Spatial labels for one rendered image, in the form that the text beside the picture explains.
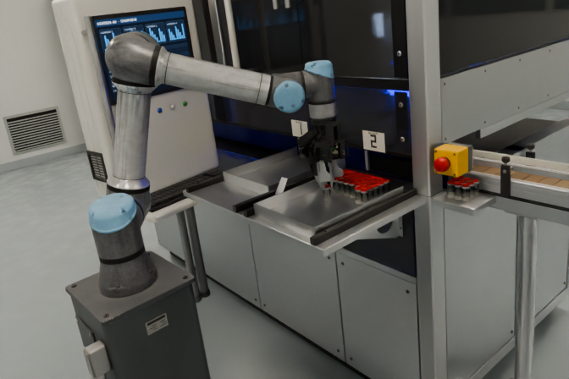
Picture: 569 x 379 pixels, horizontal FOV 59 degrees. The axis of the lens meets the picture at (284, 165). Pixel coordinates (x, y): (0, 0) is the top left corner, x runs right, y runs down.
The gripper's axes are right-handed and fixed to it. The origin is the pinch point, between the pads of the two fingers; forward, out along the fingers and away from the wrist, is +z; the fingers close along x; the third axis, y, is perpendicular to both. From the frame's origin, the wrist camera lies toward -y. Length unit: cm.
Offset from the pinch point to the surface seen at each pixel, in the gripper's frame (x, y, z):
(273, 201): -13.0, -8.9, 3.3
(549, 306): 97, 22, 81
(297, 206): -8.5, -3.3, 5.1
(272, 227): -21.8, 1.7, 5.4
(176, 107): -4, -79, -17
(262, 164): 8.2, -43.0, 3.9
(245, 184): -8.3, -29.6, 3.6
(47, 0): 82, -534, -86
